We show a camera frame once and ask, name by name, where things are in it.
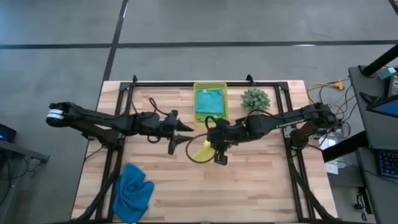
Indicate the grey desk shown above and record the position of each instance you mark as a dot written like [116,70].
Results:
[376,137]

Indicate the blue microfiber towel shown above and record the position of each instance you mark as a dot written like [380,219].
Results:
[133,193]

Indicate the small teal box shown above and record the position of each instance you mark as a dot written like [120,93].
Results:
[387,73]

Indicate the yellow microfiber towel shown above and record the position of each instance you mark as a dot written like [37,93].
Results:
[203,154]

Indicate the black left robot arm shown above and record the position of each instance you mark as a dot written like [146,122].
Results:
[93,118]

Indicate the black power strip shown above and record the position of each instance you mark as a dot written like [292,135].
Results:
[363,199]

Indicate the black metal table frame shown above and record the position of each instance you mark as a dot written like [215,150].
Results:
[174,84]

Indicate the artificial plant in patterned pot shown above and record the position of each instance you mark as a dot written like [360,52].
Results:
[255,99]

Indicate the yellow translucent plastic bin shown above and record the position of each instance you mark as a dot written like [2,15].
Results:
[210,85]

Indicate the black frame clamp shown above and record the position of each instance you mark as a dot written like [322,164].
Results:
[135,79]
[250,79]

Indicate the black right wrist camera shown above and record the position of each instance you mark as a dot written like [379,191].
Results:
[222,123]

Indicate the black stand pole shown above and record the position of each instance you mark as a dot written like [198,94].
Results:
[345,147]
[381,62]

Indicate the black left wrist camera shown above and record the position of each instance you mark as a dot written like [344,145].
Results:
[172,119]

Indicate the black monitor with blue screen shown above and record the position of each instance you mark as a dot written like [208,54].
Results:
[388,109]

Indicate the black device with blue light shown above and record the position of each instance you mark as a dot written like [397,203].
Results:
[7,132]

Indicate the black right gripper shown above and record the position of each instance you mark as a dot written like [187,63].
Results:
[227,133]

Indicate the white paper sheet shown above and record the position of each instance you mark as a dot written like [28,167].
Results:
[331,166]

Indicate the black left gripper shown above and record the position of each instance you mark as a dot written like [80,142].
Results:
[155,124]

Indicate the green microfiber towel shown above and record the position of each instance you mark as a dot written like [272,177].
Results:
[200,116]

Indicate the grey metal stand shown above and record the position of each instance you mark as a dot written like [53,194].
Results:
[18,152]

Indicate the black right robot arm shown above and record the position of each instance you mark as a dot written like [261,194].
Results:
[295,119]

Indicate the teal microfiber towel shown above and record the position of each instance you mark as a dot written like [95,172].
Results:
[209,101]

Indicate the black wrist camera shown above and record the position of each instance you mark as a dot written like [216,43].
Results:
[172,119]
[222,123]

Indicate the black keyboard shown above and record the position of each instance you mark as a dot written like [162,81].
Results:
[388,163]

